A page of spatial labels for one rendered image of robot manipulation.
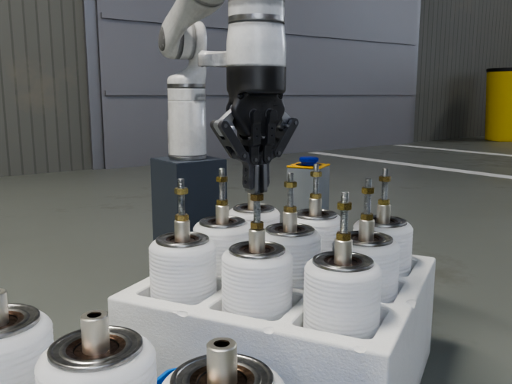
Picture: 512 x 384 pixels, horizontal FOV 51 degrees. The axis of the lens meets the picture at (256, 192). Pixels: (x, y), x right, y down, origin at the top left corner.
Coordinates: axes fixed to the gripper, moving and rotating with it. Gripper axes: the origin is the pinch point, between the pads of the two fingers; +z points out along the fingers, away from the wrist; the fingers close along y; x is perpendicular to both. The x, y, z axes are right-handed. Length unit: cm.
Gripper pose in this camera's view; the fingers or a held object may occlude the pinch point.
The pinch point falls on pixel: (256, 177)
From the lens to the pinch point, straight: 69.6
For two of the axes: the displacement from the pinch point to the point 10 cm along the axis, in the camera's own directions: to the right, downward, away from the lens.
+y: 7.9, -1.1, 6.0
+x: -6.1, -1.5, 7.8
